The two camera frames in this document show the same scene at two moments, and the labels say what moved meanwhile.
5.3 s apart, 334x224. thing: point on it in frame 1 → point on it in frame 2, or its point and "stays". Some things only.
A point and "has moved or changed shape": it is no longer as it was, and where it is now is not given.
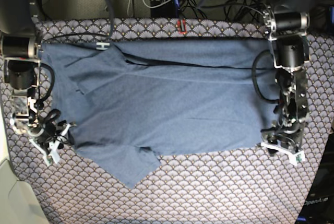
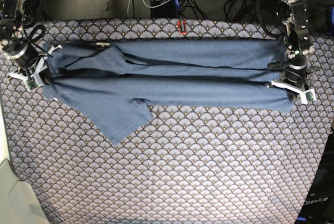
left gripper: x=45 y=132 → x=24 y=55
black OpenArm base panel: x=319 y=208 stays
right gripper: x=289 y=137 → x=296 y=71
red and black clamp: x=183 y=32 stays
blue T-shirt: x=124 y=104 has moved or changed shape
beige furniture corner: x=16 y=206 stays
